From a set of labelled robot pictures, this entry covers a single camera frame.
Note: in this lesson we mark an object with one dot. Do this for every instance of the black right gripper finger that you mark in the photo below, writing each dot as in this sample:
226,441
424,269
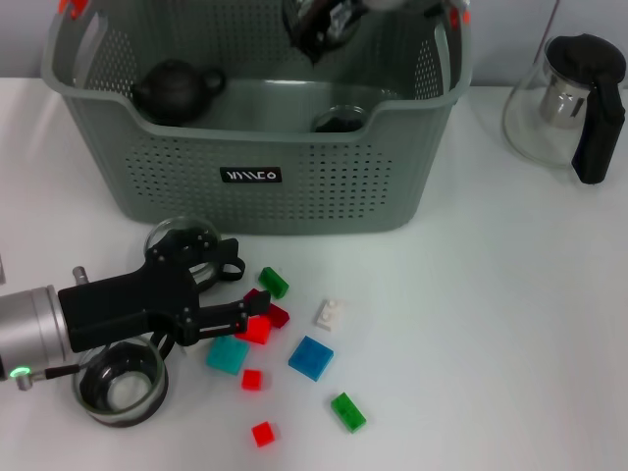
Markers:
316,44

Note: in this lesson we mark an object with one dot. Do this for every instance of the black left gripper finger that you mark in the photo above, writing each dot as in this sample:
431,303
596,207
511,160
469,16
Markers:
255,303
223,250

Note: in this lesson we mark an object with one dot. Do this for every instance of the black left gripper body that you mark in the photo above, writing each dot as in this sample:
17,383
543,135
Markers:
122,306

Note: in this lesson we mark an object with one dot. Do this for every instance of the glass teacup with black base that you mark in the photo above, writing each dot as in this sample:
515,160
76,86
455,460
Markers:
319,17
122,409
338,120
164,226

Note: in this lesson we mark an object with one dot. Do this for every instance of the large bright red toy brick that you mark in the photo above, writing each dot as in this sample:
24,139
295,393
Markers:
257,331

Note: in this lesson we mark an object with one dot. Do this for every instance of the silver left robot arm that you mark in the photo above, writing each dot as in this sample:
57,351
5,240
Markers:
29,329

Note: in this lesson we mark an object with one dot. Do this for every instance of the grey-green perforated storage bin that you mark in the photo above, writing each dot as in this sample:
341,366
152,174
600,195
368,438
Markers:
319,186

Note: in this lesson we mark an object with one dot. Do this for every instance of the dark red toy brick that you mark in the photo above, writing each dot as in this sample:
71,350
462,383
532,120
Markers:
278,316

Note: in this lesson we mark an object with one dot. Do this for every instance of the green toy brick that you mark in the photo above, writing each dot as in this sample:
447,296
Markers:
348,413
272,282

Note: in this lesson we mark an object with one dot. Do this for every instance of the silver left wrist stub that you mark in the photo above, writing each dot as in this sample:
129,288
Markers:
80,276

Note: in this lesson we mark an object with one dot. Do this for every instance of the teal toy brick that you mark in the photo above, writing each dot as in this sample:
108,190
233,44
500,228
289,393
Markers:
225,355

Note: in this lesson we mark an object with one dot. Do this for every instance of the white toy brick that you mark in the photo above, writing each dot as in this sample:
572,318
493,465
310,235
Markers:
326,314

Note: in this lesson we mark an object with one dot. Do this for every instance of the blue toy brick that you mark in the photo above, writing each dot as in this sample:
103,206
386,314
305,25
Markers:
309,358

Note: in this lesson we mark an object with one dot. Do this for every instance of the small red toy brick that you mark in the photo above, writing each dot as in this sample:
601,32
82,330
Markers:
251,380
263,434

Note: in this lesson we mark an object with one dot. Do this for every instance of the black clay teapot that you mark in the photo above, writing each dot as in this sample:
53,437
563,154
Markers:
172,90

